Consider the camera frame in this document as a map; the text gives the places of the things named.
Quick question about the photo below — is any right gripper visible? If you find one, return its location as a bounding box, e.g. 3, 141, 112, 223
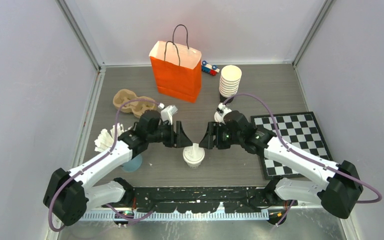
199, 121, 243, 149

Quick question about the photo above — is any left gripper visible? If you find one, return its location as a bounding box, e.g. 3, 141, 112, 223
147, 120, 192, 148

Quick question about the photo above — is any orange paper bag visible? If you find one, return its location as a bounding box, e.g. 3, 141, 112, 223
149, 24, 202, 103

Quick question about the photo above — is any white paper coffee cup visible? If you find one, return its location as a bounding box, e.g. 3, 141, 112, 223
214, 112, 223, 123

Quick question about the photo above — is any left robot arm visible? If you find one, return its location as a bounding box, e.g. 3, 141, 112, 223
43, 105, 192, 226

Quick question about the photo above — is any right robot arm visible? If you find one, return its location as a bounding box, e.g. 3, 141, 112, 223
199, 110, 364, 219

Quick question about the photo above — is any cardboard cup carrier tray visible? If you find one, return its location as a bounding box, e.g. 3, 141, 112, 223
113, 88, 158, 119

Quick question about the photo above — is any blue plastic cup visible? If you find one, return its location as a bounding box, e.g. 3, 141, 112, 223
121, 154, 143, 173

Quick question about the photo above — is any stack of white paper cups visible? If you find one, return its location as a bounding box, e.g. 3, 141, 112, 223
219, 65, 242, 103

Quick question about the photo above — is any red blue toy car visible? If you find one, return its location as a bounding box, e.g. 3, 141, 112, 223
201, 60, 220, 76

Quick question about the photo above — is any crumpled white paper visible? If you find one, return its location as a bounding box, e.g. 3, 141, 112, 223
94, 123, 132, 153

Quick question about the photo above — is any black white checkerboard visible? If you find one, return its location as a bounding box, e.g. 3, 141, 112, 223
260, 111, 333, 180

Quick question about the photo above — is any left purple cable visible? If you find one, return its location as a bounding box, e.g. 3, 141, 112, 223
47, 97, 166, 233

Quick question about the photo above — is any purple cable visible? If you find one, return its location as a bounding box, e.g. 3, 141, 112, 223
47, 97, 166, 233
218, 93, 383, 226

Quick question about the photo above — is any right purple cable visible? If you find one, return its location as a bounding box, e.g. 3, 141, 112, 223
218, 93, 383, 226

